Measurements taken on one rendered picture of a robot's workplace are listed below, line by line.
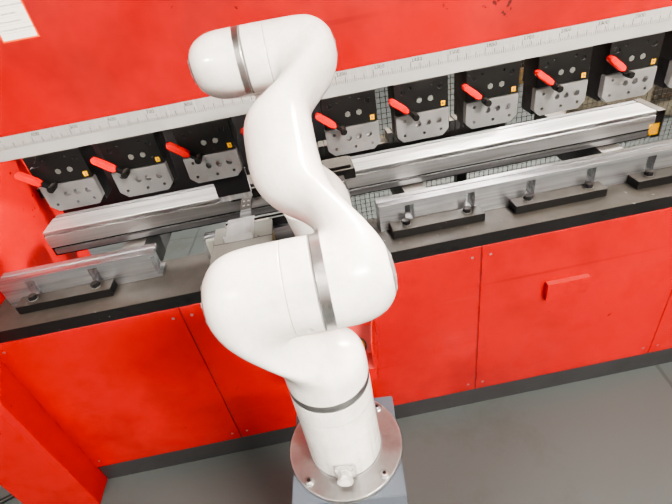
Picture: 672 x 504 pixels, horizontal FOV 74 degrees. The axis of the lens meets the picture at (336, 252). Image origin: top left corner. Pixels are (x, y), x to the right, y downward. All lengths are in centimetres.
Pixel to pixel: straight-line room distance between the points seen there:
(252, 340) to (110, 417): 145
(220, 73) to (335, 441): 57
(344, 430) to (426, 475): 125
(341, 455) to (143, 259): 101
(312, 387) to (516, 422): 153
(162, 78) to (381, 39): 56
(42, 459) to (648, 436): 221
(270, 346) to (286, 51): 42
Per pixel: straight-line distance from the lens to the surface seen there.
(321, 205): 54
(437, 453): 196
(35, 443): 195
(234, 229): 142
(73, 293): 164
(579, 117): 199
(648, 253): 186
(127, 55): 128
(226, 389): 177
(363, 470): 79
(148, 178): 139
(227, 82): 74
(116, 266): 159
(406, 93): 130
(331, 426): 67
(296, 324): 51
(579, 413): 214
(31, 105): 139
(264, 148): 60
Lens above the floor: 171
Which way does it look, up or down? 36 degrees down
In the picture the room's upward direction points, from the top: 11 degrees counter-clockwise
